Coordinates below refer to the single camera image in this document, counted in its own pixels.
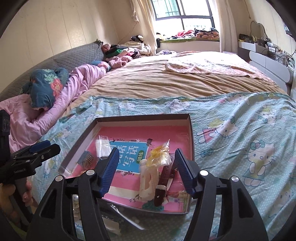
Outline small blue comb box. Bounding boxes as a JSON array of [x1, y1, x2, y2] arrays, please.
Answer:
[[77, 151, 94, 170]]

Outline maroon hair clip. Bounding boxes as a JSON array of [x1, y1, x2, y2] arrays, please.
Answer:
[[154, 161, 177, 207]]

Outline cream hair claw clip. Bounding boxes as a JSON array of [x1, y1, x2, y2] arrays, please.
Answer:
[[139, 159, 159, 201]]

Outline yellow item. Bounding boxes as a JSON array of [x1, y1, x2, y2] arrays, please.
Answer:
[[146, 140, 171, 168]]

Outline person left hand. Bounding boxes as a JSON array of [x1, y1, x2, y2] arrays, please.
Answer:
[[1, 181, 33, 225]]

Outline pink quilt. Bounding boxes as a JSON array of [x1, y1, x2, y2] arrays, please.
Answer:
[[1, 61, 111, 153]]

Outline crumpled clear plastic bag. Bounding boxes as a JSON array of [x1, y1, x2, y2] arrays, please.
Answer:
[[72, 194, 145, 240]]

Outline dark teal floral pillow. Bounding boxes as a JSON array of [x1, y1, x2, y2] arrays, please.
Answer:
[[21, 68, 69, 110]]

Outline Hello Kitty green bedsheet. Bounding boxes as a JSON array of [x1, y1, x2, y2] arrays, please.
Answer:
[[32, 92, 295, 238]]

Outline pink book in tray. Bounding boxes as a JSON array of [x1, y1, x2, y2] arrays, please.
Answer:
[[67, 125, 193, 214]]

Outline grey quilted headboard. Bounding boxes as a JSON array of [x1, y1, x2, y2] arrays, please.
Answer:
[[1, 40, 104, 101]]

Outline dark cardboard box tray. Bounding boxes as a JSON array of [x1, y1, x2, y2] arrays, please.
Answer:
[[59, 114, 194, 214]]

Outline clothes pile on bed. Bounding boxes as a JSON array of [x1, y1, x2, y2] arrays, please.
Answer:
[[101, 35, 152, 69]]

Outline tan bed blanket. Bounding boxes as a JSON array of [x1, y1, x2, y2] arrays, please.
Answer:
[[63, 55, 284, 115]]

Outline white grey dresser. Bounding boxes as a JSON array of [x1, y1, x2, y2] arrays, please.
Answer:
[[238, 34, 294, 94]]

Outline pink light blanket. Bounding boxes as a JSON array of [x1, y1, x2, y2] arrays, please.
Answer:
[[165, 51, 273, 83]]

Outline clothes on window sill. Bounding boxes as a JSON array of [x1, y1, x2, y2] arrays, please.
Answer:
[[157, 28, 220, 42]]

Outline vanity mirror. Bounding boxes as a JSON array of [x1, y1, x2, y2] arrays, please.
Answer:
[[250, 21, 267, 42]]

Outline window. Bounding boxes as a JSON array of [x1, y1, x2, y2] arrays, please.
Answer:
[[151, 0, 215, 36]]

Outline beige curtain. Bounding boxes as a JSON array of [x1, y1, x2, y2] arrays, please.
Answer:
[[214, 0, 238, 54]]

